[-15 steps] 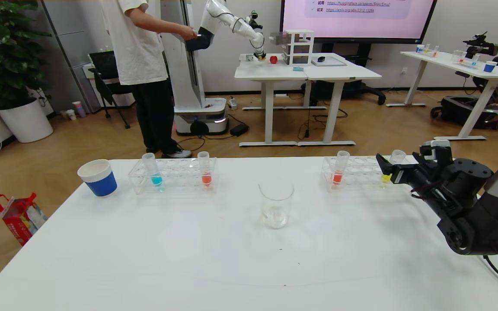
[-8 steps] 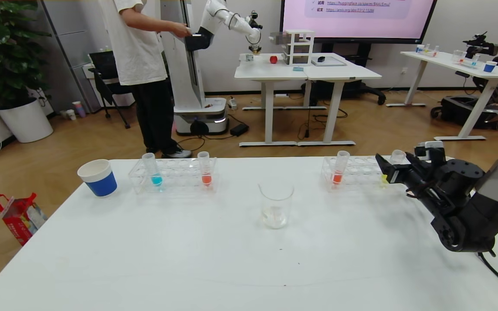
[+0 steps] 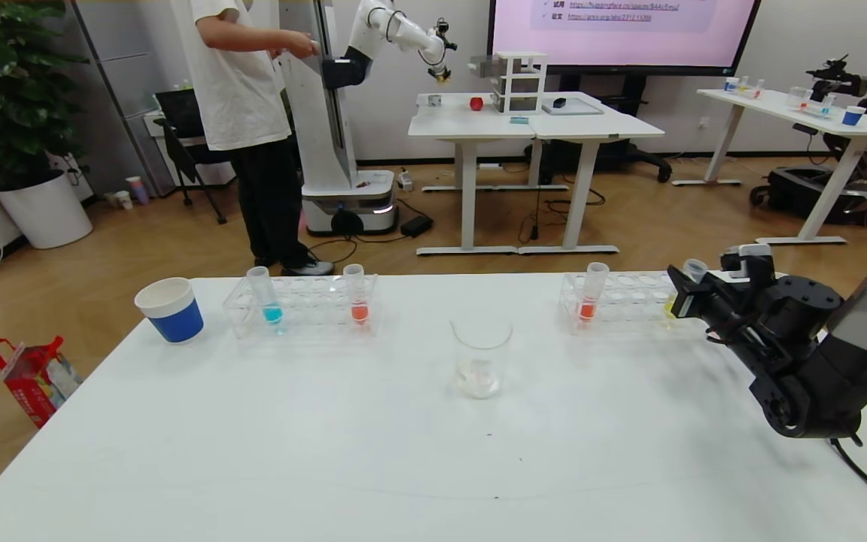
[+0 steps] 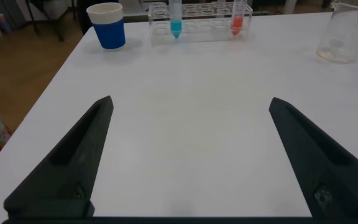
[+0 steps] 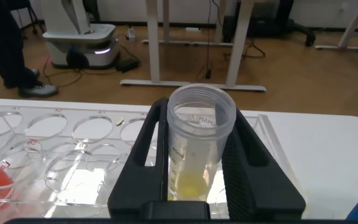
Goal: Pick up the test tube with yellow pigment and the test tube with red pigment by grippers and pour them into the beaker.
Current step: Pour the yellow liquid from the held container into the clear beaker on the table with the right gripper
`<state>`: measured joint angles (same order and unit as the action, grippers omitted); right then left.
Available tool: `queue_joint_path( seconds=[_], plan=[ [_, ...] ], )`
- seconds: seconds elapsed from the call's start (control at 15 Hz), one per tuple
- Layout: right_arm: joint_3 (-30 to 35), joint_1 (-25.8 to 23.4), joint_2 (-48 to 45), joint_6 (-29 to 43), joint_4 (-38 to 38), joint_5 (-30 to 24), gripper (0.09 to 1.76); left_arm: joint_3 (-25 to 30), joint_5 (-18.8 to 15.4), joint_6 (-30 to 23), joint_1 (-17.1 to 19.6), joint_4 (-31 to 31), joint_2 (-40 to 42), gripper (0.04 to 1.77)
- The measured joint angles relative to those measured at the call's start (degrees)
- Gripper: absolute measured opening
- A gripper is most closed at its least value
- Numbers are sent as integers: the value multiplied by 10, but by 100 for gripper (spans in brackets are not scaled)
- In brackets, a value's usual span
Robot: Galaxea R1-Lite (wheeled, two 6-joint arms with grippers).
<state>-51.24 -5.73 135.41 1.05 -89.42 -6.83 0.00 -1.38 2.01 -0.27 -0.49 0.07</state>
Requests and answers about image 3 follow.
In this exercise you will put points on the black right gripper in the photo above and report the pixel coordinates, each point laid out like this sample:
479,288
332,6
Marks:
685,299

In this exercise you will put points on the test tube with yellow pigment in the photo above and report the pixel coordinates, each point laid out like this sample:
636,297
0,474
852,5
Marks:
695,269

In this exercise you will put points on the test tube with red pigment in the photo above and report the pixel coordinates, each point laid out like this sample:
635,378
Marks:
590,296
357,296

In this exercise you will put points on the black wheeled robot base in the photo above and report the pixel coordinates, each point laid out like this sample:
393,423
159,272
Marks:
795,194

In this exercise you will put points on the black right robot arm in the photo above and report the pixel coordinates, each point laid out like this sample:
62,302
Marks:
817,376

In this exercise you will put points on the small black robot arm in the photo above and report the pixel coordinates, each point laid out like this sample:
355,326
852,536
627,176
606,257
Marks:
840,77

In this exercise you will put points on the clear plastic test tube rack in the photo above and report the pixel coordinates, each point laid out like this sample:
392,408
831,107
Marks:
311,296
629,301

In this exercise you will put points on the small clear tube rack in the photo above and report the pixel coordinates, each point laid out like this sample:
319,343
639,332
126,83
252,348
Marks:
816,108

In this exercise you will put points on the clear glass beaker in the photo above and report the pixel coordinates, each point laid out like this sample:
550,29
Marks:
481,376

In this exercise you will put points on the test tube with blue pigment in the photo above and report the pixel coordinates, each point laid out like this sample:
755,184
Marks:
266,296

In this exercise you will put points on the black screen stand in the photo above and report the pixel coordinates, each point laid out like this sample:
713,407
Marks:
614,153

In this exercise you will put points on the white standing desk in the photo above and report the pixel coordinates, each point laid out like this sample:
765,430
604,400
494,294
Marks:
599,126
471,126

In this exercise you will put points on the small blue paper cup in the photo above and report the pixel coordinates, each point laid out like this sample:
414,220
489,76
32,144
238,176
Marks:
853,117

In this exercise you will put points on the white drawer organizer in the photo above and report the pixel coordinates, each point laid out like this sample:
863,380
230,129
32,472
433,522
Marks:
520,81

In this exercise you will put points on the small red object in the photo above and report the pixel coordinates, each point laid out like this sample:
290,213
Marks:
476,104

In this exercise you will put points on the black power adapter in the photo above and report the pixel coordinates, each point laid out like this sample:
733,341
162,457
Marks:
416,226

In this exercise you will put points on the small grey cube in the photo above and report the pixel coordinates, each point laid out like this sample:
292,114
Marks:
434,100

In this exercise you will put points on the white humanoid robot on base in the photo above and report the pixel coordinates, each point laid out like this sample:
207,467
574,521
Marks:
324,150

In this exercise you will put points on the person in white t-shirt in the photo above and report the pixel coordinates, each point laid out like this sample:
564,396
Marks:
238,83

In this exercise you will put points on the white paper cup blue sleeve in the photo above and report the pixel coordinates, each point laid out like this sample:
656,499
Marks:
174,318

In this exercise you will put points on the black office chair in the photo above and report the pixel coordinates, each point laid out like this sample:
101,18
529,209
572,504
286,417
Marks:
181,119

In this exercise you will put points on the pink tumbler cup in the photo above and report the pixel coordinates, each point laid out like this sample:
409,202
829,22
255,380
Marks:
138,191

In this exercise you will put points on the small white cup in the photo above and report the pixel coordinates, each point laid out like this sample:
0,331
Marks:
123,200

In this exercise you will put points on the grey metal cabinet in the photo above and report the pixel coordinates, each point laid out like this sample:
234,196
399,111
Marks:
129,68

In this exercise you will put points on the white round planter pot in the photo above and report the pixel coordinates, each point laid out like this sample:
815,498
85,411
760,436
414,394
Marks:
44,213

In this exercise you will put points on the red gift bag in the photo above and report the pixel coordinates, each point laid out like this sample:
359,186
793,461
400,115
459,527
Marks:
33,382

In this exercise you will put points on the large green leafy plant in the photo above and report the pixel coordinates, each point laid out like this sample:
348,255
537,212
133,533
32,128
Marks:
4,90

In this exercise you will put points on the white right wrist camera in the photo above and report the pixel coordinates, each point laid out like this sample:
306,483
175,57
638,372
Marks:
749,256

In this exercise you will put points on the large wall display screen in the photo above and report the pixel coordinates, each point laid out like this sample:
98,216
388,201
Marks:
622,45

